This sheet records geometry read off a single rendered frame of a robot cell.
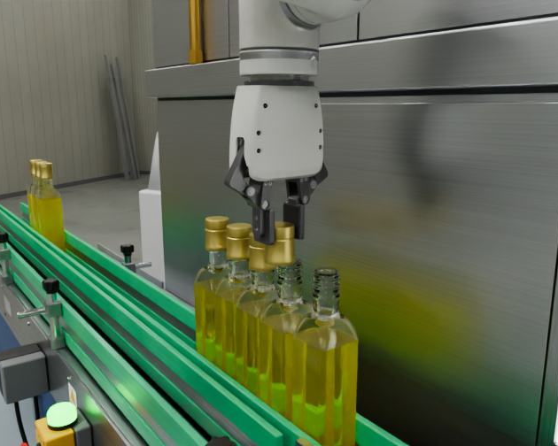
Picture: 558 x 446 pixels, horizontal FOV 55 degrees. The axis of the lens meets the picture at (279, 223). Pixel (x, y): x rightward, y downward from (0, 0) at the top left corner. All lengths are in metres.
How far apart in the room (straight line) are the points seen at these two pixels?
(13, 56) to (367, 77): 9.62
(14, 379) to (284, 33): 0.87
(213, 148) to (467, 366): 0.63
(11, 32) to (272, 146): 9.72
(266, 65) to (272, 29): 0.03
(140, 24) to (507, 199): 12.04
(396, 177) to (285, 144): 0.16
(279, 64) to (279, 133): 0.07
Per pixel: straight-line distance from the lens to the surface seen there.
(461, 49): 0.61
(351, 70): 0.72
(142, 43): 12.41
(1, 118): 9.90
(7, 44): 10.13
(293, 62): 0.55
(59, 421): 0.95
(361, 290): 0.72
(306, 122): 0.58
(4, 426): 1.50
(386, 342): 0.72
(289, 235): 0.59
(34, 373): 1.19
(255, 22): 0.56
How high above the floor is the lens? 1.49
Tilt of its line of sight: 12 degrees down
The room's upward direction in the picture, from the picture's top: straight up
